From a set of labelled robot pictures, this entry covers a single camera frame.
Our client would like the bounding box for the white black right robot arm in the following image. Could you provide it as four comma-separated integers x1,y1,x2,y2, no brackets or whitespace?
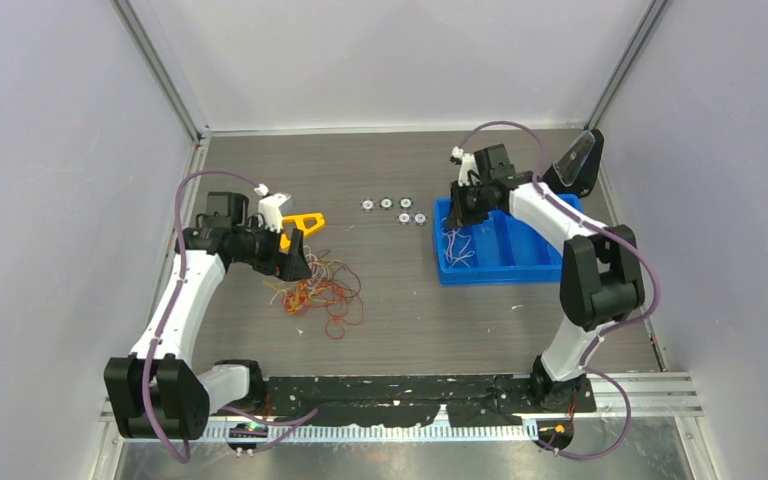
446,145,645,411

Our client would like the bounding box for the blue plastic divided tray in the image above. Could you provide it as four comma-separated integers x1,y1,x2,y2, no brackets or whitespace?
432,197,562,286

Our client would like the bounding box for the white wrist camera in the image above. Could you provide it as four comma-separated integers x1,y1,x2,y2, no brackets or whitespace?
450,146,478,186
254,183,293,233

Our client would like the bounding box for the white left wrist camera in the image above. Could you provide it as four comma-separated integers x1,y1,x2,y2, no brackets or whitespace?
254,183,293,233

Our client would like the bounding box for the black wedge with clear plate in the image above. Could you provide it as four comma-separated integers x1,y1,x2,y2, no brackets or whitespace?
543,129,605,198

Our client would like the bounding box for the multicolour wire bundle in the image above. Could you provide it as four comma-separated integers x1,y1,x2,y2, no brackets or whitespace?
263,248,367,342

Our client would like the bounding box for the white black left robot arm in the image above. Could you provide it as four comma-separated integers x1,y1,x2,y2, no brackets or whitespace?
104,192,312,440

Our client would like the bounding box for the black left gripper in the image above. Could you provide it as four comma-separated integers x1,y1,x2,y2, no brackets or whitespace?
232,217,310,281

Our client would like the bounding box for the yellow plastic tool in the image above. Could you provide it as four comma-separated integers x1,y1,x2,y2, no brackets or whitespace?
280,212,326,252

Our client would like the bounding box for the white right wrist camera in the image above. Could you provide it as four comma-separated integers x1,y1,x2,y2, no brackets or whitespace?
450,146,478,186

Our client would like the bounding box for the white wire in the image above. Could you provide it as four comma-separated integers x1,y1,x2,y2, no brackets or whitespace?
442,225,478,272

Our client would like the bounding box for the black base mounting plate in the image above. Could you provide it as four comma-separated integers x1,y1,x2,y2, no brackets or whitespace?
231,374,596,428

